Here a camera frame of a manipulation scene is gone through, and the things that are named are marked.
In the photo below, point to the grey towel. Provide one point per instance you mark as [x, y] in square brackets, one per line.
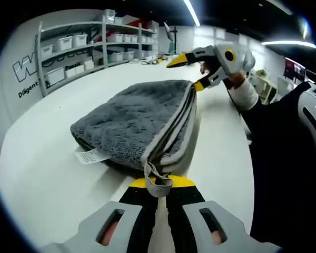
[131, 118]

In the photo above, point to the person's right hand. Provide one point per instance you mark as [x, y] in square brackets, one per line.
[237, 80]

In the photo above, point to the black stand with green board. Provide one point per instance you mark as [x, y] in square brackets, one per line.
[172, 47]

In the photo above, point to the white shelf unit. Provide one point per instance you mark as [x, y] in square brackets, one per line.
[266, 87]

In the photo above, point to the ceiling light strip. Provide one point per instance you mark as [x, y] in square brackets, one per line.
[287, 43]
[192, 13]

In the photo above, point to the dark computer monitor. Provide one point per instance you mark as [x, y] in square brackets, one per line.
[293, 68]

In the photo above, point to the grey metal shelf rack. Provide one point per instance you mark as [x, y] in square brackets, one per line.
[104, 39]

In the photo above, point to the person's dark clothing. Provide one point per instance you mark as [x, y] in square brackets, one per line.
[279, 158]

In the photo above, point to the row of white storage boxes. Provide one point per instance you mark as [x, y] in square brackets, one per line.
[64, 43]

